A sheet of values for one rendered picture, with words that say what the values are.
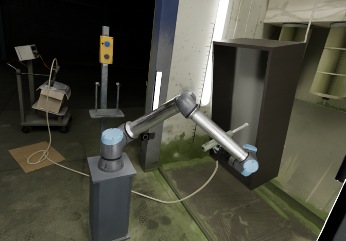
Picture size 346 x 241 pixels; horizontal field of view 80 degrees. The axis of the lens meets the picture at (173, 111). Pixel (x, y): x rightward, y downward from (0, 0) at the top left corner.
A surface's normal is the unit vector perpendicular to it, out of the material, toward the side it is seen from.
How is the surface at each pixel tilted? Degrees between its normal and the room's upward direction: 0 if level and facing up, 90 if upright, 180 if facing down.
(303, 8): 90
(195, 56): 90
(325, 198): 57
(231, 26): 90
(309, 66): 90
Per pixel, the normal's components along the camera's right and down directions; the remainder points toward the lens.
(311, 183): -0.66, -0.48
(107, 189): 0.47, 0.33
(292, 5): -0.88, 0.04
